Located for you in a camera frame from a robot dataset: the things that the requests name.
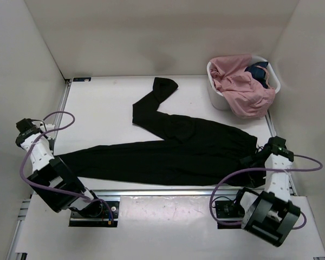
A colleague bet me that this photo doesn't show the white laundry basket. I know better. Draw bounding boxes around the white laundry basket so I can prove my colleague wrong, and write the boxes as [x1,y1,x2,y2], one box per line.
[206,54,281,111]

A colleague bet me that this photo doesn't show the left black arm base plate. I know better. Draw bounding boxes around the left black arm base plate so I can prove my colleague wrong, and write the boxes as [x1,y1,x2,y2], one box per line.
[69,197,120,228]

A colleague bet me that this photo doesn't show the blue label sticker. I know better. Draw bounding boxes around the blue label sticker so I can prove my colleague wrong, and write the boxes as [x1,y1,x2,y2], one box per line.
[73,77,92,82]

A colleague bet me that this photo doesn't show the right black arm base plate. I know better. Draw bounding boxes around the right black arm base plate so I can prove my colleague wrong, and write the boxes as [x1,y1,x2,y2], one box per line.
[211,199,270,230]

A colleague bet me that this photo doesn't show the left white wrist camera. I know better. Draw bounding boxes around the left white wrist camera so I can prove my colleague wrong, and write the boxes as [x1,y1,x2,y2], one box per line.
[41,123,56,140]

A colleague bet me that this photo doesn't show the black trousers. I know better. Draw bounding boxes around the black trousers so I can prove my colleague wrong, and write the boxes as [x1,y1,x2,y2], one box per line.
[61,77,266,188]

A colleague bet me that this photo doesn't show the white front cover board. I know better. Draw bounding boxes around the white front cover board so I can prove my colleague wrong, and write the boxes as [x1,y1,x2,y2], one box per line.
[16,196,325,259]

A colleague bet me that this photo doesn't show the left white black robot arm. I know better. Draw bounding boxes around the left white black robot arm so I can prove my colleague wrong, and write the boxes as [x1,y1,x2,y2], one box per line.
[16,119,114,220]

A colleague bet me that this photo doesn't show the navy blue garment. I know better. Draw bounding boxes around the navy blue garment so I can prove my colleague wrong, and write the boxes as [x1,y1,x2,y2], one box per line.
[245,62,270,89]

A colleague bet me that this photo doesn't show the aluminium rail frame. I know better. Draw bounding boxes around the aluminium rail frame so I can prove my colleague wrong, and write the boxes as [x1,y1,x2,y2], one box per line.
[14,76,314,259]

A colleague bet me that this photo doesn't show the pink garment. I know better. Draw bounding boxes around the pink garment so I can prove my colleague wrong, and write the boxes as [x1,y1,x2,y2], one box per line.
[210,54,276,119]

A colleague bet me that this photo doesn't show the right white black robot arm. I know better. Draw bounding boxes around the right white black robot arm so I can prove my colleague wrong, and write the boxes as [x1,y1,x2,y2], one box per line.
[232,136,301,247]

